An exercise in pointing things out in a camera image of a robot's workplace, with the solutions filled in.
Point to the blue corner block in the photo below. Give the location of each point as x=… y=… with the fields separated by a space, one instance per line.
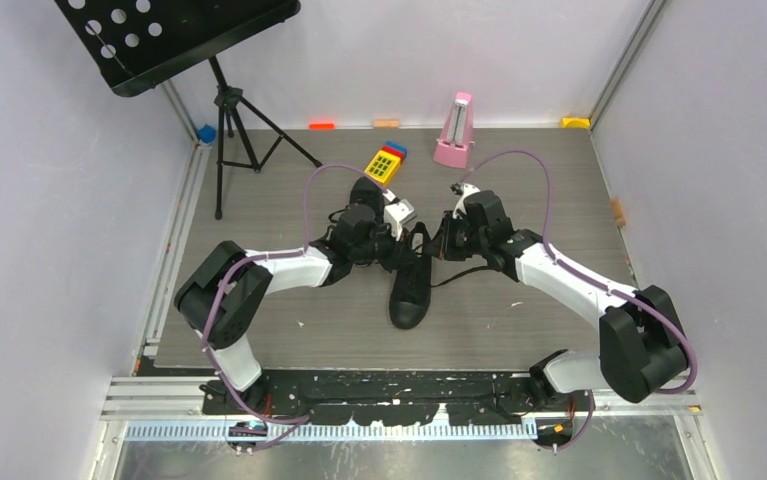
x=207 y=134

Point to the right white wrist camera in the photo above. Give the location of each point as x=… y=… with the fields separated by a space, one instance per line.
x=462 y=191

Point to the tan wooden block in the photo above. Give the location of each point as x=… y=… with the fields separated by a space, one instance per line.
x=386 y=123

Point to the yellow toy brick block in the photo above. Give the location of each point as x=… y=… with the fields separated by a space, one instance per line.
x=386 y=163

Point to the yellow corner block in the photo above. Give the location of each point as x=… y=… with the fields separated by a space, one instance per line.
x=575 y=123

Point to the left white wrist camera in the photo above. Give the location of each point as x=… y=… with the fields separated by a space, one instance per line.
x=397 y=213

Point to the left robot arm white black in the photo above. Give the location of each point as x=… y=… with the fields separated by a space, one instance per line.
x=221 y=298

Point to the pink metronome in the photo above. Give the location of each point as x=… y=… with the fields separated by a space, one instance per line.
x=455 y=142

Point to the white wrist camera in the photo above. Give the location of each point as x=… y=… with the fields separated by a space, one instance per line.
x=397 y=213
x=462 y=191

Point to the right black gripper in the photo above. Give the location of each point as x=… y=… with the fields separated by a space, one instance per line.
x=449 y=252

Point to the black music stand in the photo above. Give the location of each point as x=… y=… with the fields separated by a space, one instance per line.
x=138 y=45

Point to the wooden block right edge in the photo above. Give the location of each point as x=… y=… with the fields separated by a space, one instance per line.
x=618 y=213

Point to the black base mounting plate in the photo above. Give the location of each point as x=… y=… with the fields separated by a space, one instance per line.
x=392 y=398

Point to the black canvas shoe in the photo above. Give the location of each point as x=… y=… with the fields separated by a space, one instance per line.
x=410 y=297
x=363 y=192

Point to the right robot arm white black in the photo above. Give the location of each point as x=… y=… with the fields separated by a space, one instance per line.
x=641 y=343

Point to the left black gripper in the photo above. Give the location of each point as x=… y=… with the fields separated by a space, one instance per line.
x=393 y=251

